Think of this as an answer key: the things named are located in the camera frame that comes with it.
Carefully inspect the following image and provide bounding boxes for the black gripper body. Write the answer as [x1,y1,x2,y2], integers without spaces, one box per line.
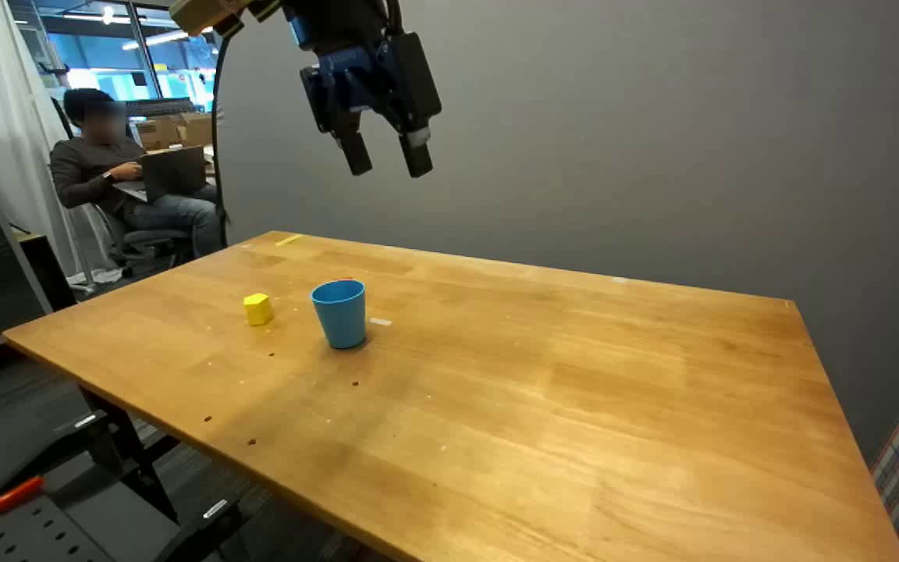
[298,29,445,141]

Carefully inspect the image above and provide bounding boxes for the yellow block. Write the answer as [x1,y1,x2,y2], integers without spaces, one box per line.
[241,290,278,332]

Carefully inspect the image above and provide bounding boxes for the blue plastic cup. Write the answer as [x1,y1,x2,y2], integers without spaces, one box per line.
[308,275,371,354]

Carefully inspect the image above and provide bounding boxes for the dark laptop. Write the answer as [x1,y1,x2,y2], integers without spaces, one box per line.
[111,144,213,205]

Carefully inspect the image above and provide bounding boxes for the cardboard boxes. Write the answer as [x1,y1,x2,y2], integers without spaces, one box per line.
[133,110,215,153]

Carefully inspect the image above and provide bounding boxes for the seated person in dark sweater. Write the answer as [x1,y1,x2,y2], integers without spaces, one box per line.
[46,88,227,262]

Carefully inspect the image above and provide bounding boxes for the white curtain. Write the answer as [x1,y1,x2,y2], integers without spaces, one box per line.
[0,0,86,285]

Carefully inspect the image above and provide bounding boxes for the tan wrist camera box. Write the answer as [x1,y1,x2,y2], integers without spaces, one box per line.
[168,0,257,39]

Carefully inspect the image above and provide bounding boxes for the black table leg frame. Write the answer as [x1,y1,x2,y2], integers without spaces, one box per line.
[0,384,257,562]

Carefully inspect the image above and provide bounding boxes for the orange handled clamp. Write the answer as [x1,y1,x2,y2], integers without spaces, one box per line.
[0,475,46,518]

